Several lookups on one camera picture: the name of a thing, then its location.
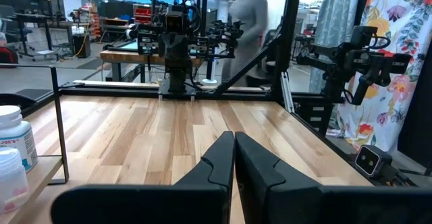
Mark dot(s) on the colourful floral hanging cloth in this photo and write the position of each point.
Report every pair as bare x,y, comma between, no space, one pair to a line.
398,99

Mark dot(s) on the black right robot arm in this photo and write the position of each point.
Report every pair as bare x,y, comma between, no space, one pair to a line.
177,72

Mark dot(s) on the black wall panel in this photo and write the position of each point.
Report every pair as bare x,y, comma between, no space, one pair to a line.
418,122

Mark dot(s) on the black table-level camera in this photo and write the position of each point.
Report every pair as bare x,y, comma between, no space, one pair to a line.
371,160

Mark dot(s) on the blue-grey hanging cloth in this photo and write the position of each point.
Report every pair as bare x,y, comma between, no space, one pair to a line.
332,21

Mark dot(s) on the wooden shelf with black frame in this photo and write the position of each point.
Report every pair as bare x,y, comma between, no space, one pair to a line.
60,122

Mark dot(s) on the black waste bin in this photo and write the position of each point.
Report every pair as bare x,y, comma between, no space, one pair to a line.
82,45

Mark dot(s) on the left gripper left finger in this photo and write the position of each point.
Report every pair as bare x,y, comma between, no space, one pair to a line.
202,183

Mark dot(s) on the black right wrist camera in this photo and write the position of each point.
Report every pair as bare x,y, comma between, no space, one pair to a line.
174,21

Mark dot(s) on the black office desk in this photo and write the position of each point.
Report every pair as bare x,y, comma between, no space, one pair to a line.
33,16

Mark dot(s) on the black metal rig frame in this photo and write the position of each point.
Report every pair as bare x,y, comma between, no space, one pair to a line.
287,31

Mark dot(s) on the white bottle with barcode label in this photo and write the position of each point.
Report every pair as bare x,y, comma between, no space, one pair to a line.
17,136

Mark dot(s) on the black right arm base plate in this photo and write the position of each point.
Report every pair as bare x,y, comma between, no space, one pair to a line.
177,91

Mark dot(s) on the black frame table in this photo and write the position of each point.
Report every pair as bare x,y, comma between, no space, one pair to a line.
128,57

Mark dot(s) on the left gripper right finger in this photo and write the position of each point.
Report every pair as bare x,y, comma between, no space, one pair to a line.
263,183

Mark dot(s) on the small clear plastic bottle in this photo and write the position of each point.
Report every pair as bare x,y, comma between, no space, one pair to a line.
11,180

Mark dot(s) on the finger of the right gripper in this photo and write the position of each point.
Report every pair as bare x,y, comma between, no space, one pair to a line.
166,47
182,47

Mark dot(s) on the red storage bins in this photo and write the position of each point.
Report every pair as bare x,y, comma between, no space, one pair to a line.
143,13

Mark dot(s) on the person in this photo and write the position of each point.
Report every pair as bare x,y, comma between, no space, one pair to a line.
249,15

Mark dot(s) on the black background robot arm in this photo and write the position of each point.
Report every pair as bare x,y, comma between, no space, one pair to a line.
224,36
364,62

